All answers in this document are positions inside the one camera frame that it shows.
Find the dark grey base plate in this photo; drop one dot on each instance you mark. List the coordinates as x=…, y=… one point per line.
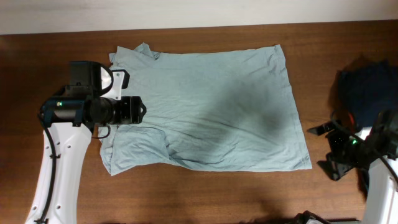
x=310, y=218

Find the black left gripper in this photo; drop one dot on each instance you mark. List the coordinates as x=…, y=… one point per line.
x=135, y=109

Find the light teal t-shirt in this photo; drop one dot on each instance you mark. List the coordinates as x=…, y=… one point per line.
x=226, y=112

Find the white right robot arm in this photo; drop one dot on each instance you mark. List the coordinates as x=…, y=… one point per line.
x=375, y=154

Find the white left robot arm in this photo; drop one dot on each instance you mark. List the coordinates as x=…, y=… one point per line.
x=68, y=125

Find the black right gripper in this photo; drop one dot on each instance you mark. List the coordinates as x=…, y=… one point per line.
x=337, y=170

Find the dark blue folded garment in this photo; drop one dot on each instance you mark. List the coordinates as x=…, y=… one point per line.
x=367, y=91

